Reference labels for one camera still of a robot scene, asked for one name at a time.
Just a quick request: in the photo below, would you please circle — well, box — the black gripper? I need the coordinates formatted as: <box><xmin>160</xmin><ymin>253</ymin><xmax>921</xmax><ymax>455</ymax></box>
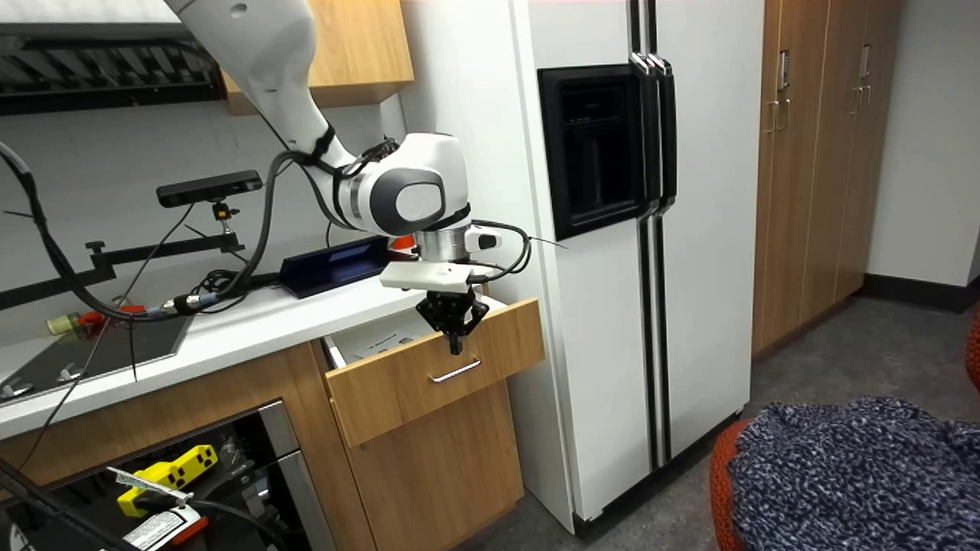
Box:
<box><xmin>415</xmin><ymin>287</ymin><xmax>492</xmax><ymax>357</ymax></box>

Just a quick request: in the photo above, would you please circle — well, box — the wooden front white drawer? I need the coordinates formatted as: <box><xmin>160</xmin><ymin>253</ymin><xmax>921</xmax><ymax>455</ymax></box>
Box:
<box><xmin>322</xmin><ymin>296</ymin><xmax>549</xmax><ymax>453</ymax></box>

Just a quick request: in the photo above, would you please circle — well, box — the dark blue box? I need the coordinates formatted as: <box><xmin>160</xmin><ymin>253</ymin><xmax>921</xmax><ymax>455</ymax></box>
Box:
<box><xmin>278</xmin><ymin>236</ymin><xmax>394</xmax><ymax>300</ymax></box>

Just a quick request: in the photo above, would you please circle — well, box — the wooden counter cabinet white top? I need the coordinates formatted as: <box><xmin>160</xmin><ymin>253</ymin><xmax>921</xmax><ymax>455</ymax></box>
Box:
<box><xmin>0</xmin><ymin>273</ymin><xmax>531</xmax><ymax>551</ymax></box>

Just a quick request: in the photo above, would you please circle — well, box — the silver appliance panel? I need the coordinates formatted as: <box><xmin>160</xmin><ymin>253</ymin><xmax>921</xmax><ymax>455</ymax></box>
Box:
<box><xmin>255</xmin><ymin>396</ymin><xmax>340</xmax><ymax>551</ymax></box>

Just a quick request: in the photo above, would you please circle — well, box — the white double door refrigerator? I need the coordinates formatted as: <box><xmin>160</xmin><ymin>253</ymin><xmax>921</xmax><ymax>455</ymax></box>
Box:
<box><xmin>402</xmin><ymin>0</ymin><xmax>767</xmax><ymax>540</ymax></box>

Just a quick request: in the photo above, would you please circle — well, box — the flat black cooktop plate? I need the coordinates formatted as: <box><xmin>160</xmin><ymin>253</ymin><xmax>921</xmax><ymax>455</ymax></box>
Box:
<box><xmin>0</xmin><ymin>309</ymin><xmax>196</xmax><ymax>403</ymax></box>

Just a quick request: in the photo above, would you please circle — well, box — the orange and green object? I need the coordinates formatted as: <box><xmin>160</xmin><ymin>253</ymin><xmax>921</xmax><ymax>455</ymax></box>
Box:
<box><xmin>42</xmin><ymin>300</ymin><xmax>149</xmax><ymax>340</ymax></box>

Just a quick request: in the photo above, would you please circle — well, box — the tall wooden cabinet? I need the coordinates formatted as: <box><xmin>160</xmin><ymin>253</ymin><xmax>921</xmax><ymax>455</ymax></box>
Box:
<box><xmin>752</xmin><ymin>0</ymin><xmax>908</xmax><ymax>361</ymax></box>

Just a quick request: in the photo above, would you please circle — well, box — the blue knitted cloth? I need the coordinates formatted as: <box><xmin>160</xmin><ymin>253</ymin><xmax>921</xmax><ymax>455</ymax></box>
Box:
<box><xmin>730</xmin><ymin>396</ymin><xmax>980</xmax><ymax>551</ymax></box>

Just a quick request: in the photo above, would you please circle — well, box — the black range hood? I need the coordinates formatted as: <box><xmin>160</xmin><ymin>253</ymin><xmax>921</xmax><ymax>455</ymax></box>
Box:
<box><xmin>0</xmin><ymin>23</ymin><xmax>229</xmax><ymax>117</ymax></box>

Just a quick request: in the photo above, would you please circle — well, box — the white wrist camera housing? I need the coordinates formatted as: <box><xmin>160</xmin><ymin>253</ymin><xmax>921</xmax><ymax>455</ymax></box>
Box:
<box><xmin>376</xmin><ymin>261</ymin><xmax>506</xmax><ymax>296</ymax></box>

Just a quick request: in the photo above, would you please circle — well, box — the coiled black cable bundle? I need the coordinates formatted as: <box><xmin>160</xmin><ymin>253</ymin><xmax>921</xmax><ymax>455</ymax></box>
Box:
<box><xmin>167</xmin><ymin>267</ymin><xmax>286</xmax><ymax>318</ymax></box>

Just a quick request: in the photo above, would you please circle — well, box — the black stereo camera bar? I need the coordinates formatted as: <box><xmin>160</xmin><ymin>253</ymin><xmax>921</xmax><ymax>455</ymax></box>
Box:
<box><xmin>152</xmin><ymin>169</ymin><xmax>267</xmax><ymax>212</ymax></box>

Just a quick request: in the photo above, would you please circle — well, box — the wooden wall cabinet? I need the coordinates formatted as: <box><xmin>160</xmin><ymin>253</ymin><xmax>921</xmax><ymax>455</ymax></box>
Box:
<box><xmin>219</xmin><ymin>0</ymin><xmax>419</xmax><ymax>117</ymax></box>

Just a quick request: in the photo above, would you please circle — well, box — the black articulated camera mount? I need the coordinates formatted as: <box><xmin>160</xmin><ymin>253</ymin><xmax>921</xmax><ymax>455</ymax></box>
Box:
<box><xmin>0</xmin><ymin>197</ymin><xmax>248</xmax><ymax>311</ymax></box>

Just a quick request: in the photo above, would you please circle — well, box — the thin black camera cable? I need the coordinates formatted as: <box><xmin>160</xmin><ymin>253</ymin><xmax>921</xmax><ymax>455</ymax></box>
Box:
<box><xmin>13</xmin><ymin>199</ymin><xmax>200</xmax><ymax>473</ymax></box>

